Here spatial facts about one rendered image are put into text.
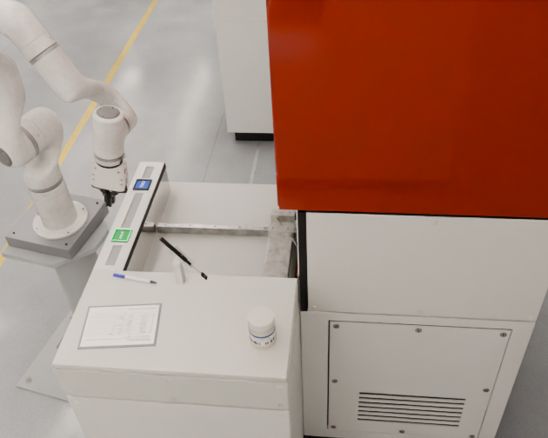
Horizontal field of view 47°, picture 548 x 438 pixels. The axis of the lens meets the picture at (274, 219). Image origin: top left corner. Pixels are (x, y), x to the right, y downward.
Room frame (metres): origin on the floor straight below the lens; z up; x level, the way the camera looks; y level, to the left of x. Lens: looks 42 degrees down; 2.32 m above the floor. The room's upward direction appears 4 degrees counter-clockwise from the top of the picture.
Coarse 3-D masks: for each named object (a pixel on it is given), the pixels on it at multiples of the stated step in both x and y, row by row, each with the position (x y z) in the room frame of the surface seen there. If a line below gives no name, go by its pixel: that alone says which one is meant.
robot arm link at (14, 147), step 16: (0, 64) 1.62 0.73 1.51; (0, 80) 1.62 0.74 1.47; (16, 80) 1.65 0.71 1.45; (0, 96) 1.62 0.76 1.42; (16, 96) 1.63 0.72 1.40; (0, 112) 1.62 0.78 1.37; (16, 112) 1.62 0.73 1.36; (0, 128) 1.61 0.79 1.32; (16, 128) 1.60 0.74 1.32; (0, 144) 1.59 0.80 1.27; (16, 144) 1.58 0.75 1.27; (32, 144) 1.62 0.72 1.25; (0, 160) 1.59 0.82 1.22; (16, 160) 1.57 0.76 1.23
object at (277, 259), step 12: (276, 240) 1.51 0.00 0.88; (288, 240) 1.51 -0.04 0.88; (276, 252) 1.46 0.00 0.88; (288, 252) 1.45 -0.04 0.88; (264, 264) 1.40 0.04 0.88; (276, 264) 1.40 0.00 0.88; (288, 264) 1.40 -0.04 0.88; (264, 276) 1.35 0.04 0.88; (276, 276) 1.35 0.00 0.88; (288, 276) 1.36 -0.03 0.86
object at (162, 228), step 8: (160, 224) 1.66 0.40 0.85; (168, 224) 1.66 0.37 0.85; (176, 224) 1.66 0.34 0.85; (184, 224) 1.65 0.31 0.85; (192, 224) 1.65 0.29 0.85; (200, 224) 1.65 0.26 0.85; (208, 224) 1.65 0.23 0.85; (160, 232) 1.65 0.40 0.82; (168, 232) 1.65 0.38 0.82; (176, 232) 1.65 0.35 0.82; (184, 232) 1.64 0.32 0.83; (192, 232) 1.64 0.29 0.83; (200, 232) 1.63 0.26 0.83; (208, 232) 1.63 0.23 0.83; (216, 232) 1.62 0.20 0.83; (224, 232) 1.62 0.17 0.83; (232, 232) 1.62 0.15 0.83; (240, 232) 1.61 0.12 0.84; (248, 232) 1.61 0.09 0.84; (256, 232) 1.60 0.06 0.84; (264, 232) 1.60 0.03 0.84
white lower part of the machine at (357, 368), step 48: (336, 336) 1.24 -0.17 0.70; (384, 336) 1.22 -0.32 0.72; (432, 336) 1.20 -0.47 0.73; (480, 336) 1.18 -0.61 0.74; (528, 336) 1.16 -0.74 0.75; (336, 384) 1.24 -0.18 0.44; (384, 384) 1.21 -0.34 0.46; (432, 384) 1.19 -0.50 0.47; (480, 384) 1.17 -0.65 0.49; (336, 432) 1.24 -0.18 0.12; (384, 432) 1.21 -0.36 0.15; (432, 432) 1.19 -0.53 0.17; (480, 432) 1.16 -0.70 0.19
